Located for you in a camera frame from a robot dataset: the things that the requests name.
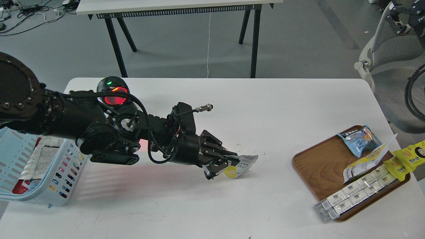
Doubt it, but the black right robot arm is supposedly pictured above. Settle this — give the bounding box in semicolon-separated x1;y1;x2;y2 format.
385;0;425;44

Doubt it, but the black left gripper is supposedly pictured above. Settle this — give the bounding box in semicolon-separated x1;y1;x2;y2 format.
171;130;239;180

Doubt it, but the white snack bag in basket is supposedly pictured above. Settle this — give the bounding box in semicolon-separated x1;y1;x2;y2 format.
19;136;65;180

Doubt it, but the yellow cartoon snack packet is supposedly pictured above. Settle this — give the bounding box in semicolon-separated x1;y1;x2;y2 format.
383;140;425;182

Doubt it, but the background white table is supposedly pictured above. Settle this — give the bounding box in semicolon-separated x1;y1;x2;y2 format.
76;0;279;78

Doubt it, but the white hanging cable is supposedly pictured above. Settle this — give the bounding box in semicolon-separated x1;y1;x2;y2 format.
207;13;212;79

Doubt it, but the grey office chair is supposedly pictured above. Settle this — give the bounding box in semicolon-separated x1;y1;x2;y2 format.
355;0;424;134

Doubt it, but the floor cable bundle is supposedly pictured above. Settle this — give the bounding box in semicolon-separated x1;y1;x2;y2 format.
0;0;80;36

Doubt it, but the red snack in basket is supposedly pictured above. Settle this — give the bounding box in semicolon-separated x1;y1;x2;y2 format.
12;179;31;194

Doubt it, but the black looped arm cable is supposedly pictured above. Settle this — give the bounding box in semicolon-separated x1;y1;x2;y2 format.
404;64;425;122

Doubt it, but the black barcode scanner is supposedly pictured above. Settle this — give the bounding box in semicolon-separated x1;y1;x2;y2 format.
97;76;138;114

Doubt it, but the light blue plastic basket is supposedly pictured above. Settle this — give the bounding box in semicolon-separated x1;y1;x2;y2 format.
0;128;88;207

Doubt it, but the blue snack packet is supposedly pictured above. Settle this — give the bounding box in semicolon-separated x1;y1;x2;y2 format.
337;124;382;158

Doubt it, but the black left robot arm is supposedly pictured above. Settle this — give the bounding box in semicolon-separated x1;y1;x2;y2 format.
0;53;240;180

